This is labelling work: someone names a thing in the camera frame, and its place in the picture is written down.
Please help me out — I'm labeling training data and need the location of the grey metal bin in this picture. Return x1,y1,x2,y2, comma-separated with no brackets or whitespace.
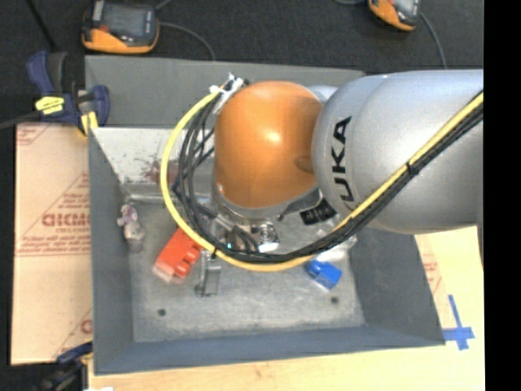
84,55,447,376

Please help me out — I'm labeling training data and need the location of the red-orange toy block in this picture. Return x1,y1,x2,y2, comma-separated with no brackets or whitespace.
152,227,204,285

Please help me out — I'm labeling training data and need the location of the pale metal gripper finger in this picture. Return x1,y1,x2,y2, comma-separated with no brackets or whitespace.
207,256,223,297
194,255,208,297

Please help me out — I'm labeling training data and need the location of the black cylinder on white bracket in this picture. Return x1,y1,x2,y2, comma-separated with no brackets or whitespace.
299,200,359,261

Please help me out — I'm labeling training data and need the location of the brown cardboard board red print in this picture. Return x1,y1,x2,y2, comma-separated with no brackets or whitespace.
10,121,448,367

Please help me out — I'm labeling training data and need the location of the grey and purple toy animal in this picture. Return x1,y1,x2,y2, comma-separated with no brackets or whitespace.
116,203,147,243

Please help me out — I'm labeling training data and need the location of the blue and white plastic thing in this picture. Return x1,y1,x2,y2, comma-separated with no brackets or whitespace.
304,257,344,292

